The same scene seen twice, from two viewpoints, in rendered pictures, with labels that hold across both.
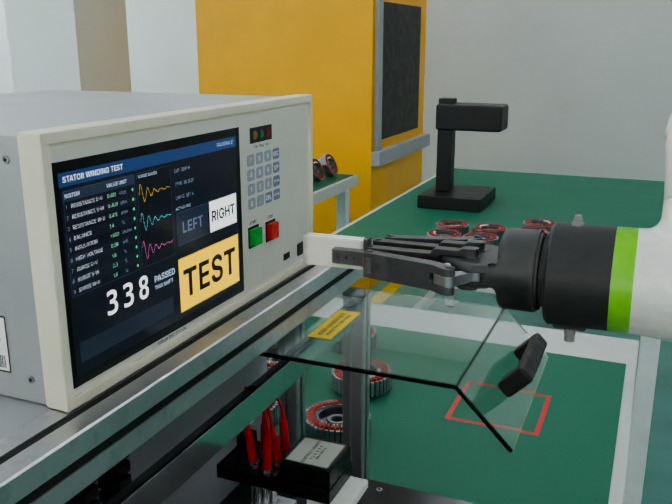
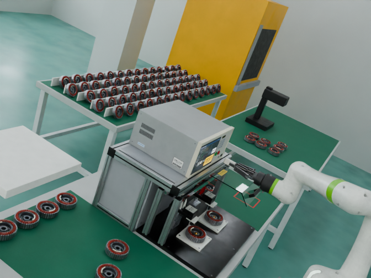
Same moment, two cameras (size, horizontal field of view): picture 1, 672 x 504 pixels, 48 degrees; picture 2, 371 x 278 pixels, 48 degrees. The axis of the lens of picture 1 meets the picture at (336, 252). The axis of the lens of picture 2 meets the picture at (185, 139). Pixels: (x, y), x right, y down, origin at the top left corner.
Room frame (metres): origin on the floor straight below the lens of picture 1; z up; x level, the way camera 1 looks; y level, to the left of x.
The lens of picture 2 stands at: (-1.35, 0.33, 2.07)
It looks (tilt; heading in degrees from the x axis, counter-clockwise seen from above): 22 degrees down; 358
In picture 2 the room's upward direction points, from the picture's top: 21 degrees clockwise
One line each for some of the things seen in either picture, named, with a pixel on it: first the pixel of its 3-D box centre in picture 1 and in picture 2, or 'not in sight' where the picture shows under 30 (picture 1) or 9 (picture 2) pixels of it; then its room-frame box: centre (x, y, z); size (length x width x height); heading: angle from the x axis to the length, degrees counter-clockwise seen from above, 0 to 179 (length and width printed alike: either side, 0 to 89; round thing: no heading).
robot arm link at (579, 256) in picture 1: (576, 279); (267, 183); (0.65, -0.21, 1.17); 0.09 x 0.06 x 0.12; 157
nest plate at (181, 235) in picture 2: not in sight; (194, 237); (0.53, 0.05, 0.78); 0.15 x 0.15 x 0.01; 67
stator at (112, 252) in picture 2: not in sight; (117, 249); (0.24, 0.41, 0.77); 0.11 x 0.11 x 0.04
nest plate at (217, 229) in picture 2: not in sight; (212, 220); (0.76, -0.05, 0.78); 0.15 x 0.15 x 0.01; 67
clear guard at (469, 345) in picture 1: (390, 351); (231, 181); (0.81, -0.06, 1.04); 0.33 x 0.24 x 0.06; 67
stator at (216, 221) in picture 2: not in sight; (213, 217); (0.76, -0.05, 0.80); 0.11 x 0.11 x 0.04
